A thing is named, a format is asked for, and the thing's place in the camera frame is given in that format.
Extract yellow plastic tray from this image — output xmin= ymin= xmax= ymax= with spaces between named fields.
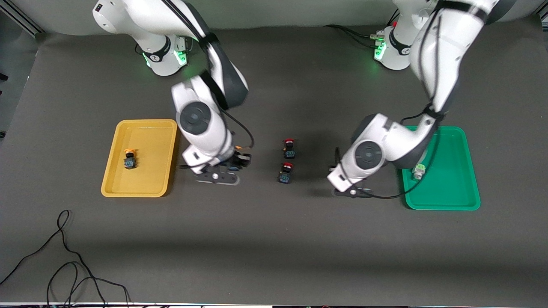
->
xmin=101 ymin=119 xmax=178 ymax=198

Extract dark grey table mat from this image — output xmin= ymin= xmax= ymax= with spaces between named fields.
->
xmin=0 ymin=21 xmax=548 ymax=306

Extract green plastic tray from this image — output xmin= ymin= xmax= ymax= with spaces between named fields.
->
xmin=402 ymin=126 xmax=481 ymax=211

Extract black left arm base cables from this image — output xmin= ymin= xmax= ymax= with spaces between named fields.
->
xmin=323 ymin=9 xmax=401 ymax=48

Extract thin black loose cable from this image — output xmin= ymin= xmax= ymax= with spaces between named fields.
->
xmin=0 ymin=210 xmax=131 ymax=307

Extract aluminium frame rail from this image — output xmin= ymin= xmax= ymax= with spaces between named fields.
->
xmin=0 ymin=6 xmax=45 ymax=35

